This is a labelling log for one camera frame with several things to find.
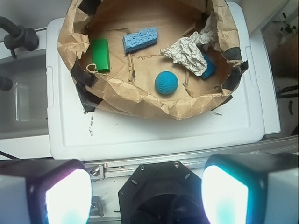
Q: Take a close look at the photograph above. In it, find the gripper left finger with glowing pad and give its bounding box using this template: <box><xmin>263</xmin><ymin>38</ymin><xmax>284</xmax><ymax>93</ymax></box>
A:
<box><xmin>0</xmin><ymin>159</ymin><xmax>92</xmax><ymax>224</ymax></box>

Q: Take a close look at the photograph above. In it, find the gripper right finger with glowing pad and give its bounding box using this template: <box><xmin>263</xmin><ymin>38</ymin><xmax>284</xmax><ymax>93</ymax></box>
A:
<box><xmin>201</xmin><ymin>153</ymin><xmax>299</xmax><ymax>224</ymax></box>

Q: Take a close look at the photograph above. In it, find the blue sponge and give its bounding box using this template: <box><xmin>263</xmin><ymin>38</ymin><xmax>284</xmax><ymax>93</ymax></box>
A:
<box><xmin>122</xmin><ymin>28</ymin><xmax>158</xmax><ymax>54</ymax></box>

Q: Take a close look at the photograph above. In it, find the white plastic bin lid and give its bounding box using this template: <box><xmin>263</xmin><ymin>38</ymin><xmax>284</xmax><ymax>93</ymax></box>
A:
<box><xmin>46</xmin><ymin>2</ymin><xmax>265</xmax><ymax>161</ymax></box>

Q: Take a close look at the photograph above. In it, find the blue rectangular block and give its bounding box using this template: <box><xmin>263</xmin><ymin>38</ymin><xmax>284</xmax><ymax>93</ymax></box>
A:
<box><xmin>201</xmin><ymin>53</ymin><xmax>217</xmax><ymax>80</ymax></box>

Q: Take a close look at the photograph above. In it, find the brown paper bag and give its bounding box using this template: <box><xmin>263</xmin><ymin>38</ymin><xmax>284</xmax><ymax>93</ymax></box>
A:
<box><xmin>57</xmin><ymin>0</ymin><xmax>248</xmax><ymax>120</ymax></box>

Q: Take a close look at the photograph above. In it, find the blue dimpled ball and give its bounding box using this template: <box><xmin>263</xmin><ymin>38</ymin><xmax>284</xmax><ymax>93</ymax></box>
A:
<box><xmin>155</xmin><ymin>71</ymin><xmax>178</xmax><ymax>95</ymax></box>

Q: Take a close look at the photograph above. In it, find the green rectangular block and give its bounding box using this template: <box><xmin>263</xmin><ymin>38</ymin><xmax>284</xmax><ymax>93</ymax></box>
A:
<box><xmin>91</xmin><ymin>38</ymin><xmax>110</xmax><ymax>72</ymax></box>

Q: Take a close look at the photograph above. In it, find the crumpled white paper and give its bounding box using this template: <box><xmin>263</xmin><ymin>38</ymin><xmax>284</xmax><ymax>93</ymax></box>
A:
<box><xmin>160</xmin><ymin>14</ymin><xmax>221</xmax><ymax>77</ymax></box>

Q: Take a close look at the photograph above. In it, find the black faucet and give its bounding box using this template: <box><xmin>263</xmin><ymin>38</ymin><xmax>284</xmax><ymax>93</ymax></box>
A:
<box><xmin>0</xmin><ymin>16</ymin><xmax>39</xmax><ymax>59</ymax></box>

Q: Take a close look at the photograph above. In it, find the black octagonal mount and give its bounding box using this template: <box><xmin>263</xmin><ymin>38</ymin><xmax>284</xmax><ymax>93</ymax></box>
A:
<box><xmin>118</xmin><ymin>161</ymin><xmax>209</xmax><ymax>224</ymax></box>

